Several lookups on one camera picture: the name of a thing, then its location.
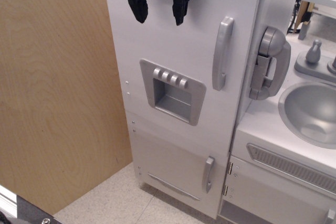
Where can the white fridge door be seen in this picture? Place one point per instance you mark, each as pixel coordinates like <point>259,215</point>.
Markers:
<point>187,49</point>

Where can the grey ice dispenser panel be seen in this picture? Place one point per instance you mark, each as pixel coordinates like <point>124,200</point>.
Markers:
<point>173,93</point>

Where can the grey toy telephone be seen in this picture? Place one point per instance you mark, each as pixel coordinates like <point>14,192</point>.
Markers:
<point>271,66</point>

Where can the grey toy faucet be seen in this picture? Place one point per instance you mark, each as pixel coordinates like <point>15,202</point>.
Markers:
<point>313,63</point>

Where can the white lower freezer door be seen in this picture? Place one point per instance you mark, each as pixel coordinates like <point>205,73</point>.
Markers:
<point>174,165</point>

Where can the grey toy sink basin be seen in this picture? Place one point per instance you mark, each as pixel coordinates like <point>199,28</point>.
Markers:
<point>308,111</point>

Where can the white oven door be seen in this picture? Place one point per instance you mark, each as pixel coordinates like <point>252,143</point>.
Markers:
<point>256,195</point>

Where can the grey vent grille panel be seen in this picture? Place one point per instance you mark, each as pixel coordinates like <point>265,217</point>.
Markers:
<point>292,168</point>

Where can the grey lower door handle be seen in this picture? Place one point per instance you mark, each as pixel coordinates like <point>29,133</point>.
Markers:
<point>206,181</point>

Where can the black metal base frame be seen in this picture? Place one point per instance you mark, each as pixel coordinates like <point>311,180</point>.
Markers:
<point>15,209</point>

